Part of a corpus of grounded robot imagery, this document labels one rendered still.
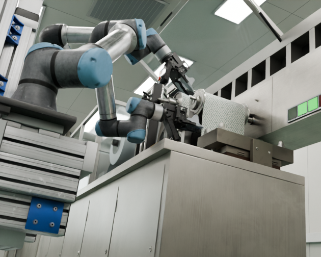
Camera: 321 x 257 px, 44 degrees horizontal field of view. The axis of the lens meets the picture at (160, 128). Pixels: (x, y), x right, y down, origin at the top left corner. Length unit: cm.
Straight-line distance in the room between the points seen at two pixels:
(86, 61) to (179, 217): 61
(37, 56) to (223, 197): 81
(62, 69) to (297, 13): 296
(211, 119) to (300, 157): 351
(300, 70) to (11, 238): 139
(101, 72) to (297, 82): 102
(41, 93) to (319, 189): 415
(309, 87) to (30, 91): 118
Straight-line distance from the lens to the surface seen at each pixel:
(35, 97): 117
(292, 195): 171
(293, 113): 185
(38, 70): 122
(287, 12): 387
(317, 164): 507
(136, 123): 165
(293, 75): 195
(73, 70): 117
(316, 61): 187
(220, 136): 162
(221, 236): 147
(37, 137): 114
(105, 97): 165
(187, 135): 187
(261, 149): 171
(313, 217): 498
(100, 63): 117
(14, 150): 112
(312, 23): 201
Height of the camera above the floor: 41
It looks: 22 degrees up
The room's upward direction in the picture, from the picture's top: 7 degrees clockwise
